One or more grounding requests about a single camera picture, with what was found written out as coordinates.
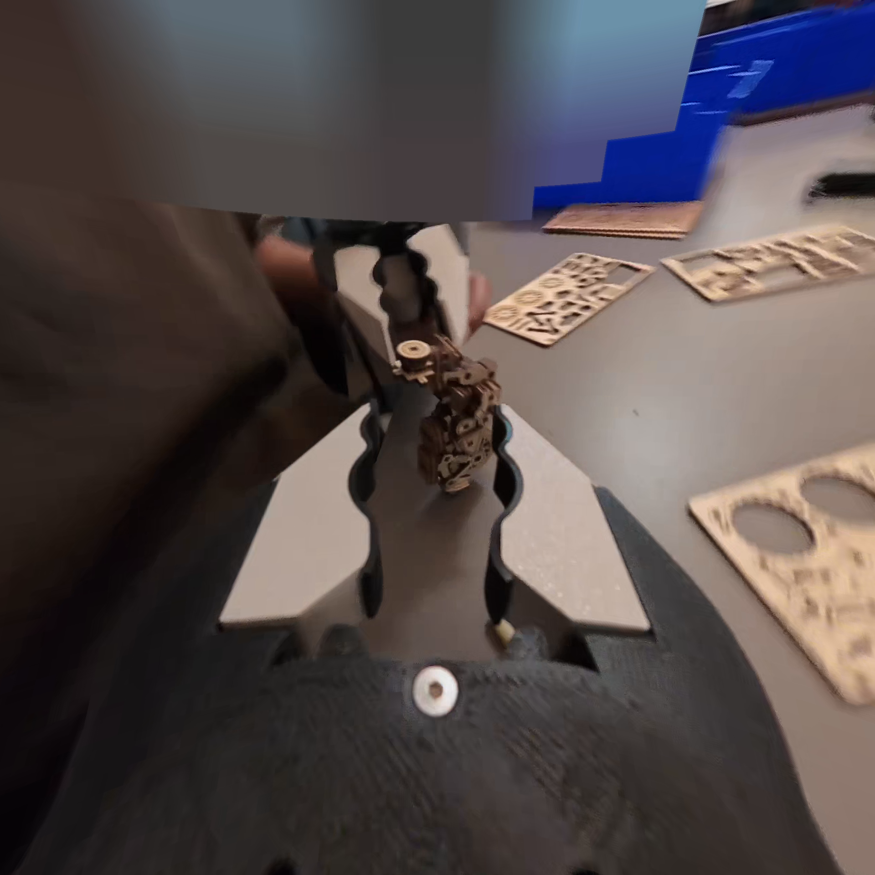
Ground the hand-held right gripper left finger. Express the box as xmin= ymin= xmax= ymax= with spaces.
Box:
xmin=217 ymin=402 xmax=385 ymax=647

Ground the blue box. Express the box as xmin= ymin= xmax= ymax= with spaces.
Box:
xmin=533 ymin=0 xmax=875 ymax=214

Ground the wooden sheet with bone-shaped cutouts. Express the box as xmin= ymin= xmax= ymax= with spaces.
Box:
xmin=484 ymin=252 xmax=659 ymax=347

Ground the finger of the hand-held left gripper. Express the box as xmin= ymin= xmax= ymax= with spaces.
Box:
xmin=403 ymin=224 xmax=474 ymax=346
xmin=334 ymin=242 xmax=411 ymax=414

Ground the person's brown clothing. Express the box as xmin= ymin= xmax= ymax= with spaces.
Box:
xmin=0 ymin=198 xmax=315 ymax=875

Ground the grey desk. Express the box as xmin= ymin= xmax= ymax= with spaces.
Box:
xmin=369 ymin=103 xmax=875 ymax=875

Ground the wooden sheet with round holes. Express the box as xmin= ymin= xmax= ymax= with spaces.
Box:
xmin=688 ymin=443 xmax=875 ymax=706

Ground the wooden sheet with long cutouts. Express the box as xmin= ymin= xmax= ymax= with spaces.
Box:
xmin=660 ymin=224 xmax=875 ymax=303

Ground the long black device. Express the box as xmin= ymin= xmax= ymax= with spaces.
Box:
xmin=805 ymin=171 xmax=875 ymax=203

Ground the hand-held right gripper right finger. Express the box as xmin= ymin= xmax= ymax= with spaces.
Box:
xmin=484 ymin=403 xmax=652 ymax=640

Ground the person's left hand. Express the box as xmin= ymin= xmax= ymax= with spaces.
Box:
xmin=256 ymin=232 xmax=494 ymax=337

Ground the wooden mechanical model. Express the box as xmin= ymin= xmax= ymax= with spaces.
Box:
xmin=391 ymin=335 xmax=504 ymax=494

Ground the stack of brown wooden sheets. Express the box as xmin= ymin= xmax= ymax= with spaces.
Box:
xmin=542 ymin=200 xmax=706 ymax=242

